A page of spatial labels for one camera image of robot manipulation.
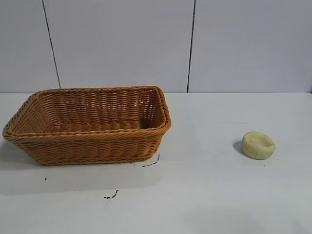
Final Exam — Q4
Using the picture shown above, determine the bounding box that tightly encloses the brown woven wicker basket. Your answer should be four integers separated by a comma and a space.
2, 85, 172, 167

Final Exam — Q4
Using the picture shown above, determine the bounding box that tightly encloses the pale yellow egg yolk pastry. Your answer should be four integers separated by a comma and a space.
241, 131, 276, 158

